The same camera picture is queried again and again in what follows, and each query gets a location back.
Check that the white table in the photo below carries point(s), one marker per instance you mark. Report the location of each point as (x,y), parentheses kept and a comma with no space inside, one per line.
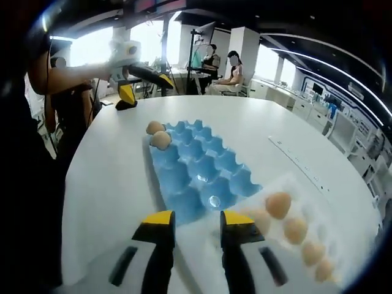
(245,116)

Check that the blue egg tray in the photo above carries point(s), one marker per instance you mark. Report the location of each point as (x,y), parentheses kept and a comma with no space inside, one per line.
(196,159)

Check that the row of white cabinets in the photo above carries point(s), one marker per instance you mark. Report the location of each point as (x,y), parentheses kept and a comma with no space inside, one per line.
(303,107)

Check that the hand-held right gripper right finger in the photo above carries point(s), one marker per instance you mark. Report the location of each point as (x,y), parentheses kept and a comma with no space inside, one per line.
(239,251)

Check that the single brown egg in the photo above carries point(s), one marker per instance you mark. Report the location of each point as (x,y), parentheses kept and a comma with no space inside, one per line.
(160,140)
(154,127)

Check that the white pillar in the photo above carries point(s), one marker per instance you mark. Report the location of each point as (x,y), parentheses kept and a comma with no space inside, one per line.
(245,52)

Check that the black display stand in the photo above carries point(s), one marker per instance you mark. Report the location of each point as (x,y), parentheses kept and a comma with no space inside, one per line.
(165,39)

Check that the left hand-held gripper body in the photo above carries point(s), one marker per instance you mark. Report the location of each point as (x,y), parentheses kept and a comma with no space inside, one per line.
(122,55)

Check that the white power strip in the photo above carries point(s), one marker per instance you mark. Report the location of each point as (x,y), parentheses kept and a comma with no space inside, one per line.
(294,156)

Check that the white foam egg tray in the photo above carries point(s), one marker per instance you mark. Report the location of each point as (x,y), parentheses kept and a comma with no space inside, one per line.
(330,214)

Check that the person's dark clothing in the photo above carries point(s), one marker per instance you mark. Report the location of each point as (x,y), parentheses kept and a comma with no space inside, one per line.
(27,199)

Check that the large dark display screen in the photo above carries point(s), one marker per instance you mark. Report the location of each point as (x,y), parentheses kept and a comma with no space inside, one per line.
(165,4)

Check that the black pole stand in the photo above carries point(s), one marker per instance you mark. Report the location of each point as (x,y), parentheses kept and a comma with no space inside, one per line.
(193,61)

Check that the white office chair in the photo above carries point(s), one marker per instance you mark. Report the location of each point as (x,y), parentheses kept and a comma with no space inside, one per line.
(246,88)

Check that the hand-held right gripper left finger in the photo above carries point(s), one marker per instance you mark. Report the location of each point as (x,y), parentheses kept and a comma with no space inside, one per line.
(159,245)

